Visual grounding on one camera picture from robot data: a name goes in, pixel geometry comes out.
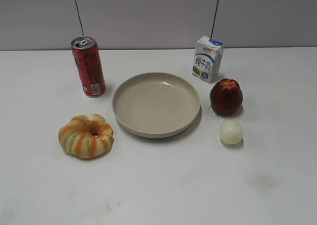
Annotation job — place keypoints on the white egg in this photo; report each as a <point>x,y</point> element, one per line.
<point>231,131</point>

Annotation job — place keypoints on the red apple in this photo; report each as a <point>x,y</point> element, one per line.
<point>226,97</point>

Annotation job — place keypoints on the white blue milk carton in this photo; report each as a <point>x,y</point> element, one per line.
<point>207,59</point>

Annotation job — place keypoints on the beige round plate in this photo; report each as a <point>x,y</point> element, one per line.
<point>156,105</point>

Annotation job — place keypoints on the orange striped ring bread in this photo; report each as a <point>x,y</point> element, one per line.
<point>86,136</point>

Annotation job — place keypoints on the red soda can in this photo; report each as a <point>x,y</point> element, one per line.
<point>86,55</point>

